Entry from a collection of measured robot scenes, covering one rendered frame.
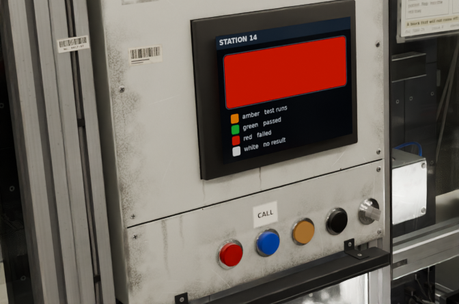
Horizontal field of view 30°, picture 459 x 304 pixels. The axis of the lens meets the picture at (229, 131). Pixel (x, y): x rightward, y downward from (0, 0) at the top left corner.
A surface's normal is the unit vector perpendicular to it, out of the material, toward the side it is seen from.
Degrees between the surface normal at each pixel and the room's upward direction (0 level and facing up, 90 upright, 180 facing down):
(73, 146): 90
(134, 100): 90
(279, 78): 90
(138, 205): 90
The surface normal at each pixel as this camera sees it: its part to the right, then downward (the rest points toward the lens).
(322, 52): 0.54, 0.18
